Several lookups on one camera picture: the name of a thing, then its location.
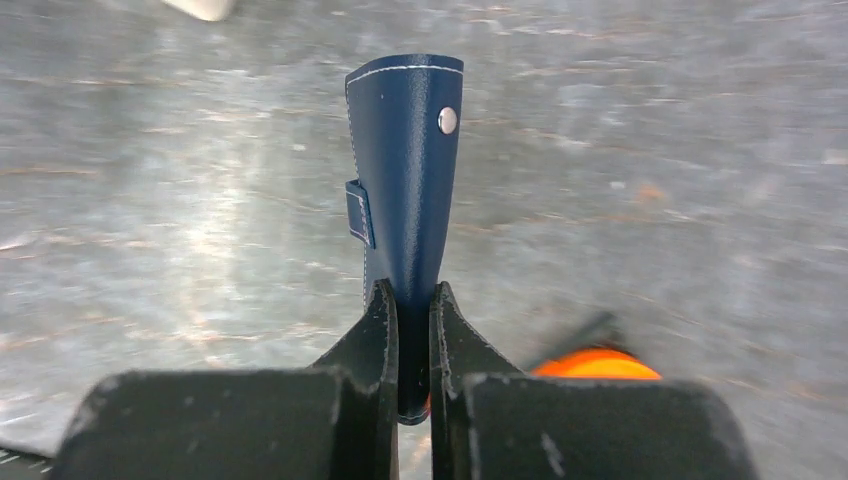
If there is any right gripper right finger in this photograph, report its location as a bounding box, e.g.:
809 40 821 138
429 283 759 479

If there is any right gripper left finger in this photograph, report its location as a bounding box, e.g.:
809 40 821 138
49 281 399 479

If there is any blue card holder wallet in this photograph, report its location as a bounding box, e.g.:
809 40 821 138
344 54 464 425

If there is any white plastic tray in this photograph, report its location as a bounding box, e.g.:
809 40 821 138
162 0 237 22

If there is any orange plastic ring toy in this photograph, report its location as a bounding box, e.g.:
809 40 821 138
532 348 662 380

